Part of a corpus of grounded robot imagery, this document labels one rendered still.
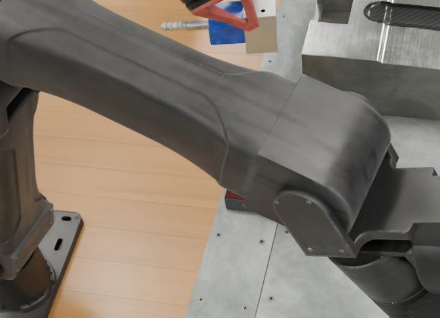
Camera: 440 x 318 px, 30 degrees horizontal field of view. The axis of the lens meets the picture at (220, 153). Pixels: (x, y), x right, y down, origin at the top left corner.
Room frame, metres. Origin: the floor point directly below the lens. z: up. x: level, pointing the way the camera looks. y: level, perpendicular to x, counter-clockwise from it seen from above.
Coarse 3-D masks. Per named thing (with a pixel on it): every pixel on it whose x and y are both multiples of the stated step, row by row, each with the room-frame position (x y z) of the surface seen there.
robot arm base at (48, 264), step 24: (72, 216) 0.58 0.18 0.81; (48, 240) 0.55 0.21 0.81; (72, 240) 0.54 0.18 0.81; (24, 264) 0.48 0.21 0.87; (48, 264) 0.51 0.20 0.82; (0, 288) 0.47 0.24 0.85; (24, 288) 0.47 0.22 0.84; (48, 288) 0.48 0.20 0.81; (0, 312) 0.47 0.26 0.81; (24, 312) 0.46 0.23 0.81; (48, 312) 0.46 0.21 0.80
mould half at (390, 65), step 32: (384, 0) 0.75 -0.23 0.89; (416, 0) 0.75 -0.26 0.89; (320, 32) 0.72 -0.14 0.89; (352, 32) 0.71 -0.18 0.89; (384, 32) 0.70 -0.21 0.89; (416, 32) 0.69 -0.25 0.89; (320, 64) 0.68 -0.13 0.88; (352, 64) 0.67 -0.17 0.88; (384, 64) 0.65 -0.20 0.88; (416, 64) 0.64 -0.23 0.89; (384, 96) 0.65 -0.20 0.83; (416, 96) 0.64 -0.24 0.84
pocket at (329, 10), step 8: (320, 0) 0.78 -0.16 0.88; (328, 0) 0.78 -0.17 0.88; (336, 0) 0.78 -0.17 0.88; (344, 0) 0.78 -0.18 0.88; (352, 0) 0.77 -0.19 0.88; (320, 8) 0.78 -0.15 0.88; (328, 8) 0.78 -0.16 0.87; (336, 8) 0.78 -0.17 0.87; (344, 8) 0.78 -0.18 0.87; (320, 16) 0.77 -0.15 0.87; (328, 16) 0.77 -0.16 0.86; (336, 16) 0.77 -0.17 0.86; (344, 16) 0.77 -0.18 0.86
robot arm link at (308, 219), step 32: (384, 160) 0.32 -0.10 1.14; (288, 192) 0.28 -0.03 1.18; (384, 192) 0.29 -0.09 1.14; (416, 192) 0.28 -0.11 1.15; (288, 224) 0.28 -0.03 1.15; (320, 224) 0.26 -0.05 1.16; (384, 224) 0.26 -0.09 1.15; (416, 224) 0.25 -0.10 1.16; (352, 256) 0.25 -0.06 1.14; (416, 256) 0.25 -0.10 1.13
